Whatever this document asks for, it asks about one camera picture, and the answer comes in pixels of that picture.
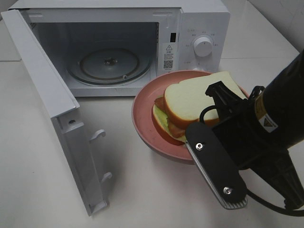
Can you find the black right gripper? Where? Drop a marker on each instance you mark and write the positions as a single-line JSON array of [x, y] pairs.
[[251, 130]]

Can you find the sandwich with lettuce and bacon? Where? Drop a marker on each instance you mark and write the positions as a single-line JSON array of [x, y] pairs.
[[183, 102]]

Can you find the pink round plate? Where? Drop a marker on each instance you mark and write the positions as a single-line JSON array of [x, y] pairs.
[[142, 113]]

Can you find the white microwave door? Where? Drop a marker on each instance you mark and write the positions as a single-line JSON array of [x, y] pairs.
[[63, 111]]

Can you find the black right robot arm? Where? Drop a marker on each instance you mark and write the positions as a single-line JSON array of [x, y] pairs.
[[288, 83]]

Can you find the upper white power knob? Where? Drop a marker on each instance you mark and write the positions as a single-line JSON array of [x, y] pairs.
[[202, 45]]

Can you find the white warning label sticker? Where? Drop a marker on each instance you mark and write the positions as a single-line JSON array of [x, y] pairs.
[[169, 54]]

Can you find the white microwave oven body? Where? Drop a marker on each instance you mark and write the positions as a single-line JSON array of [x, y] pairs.
[[64, 26]]

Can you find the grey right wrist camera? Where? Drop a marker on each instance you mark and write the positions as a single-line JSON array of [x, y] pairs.
[[215, 165]]

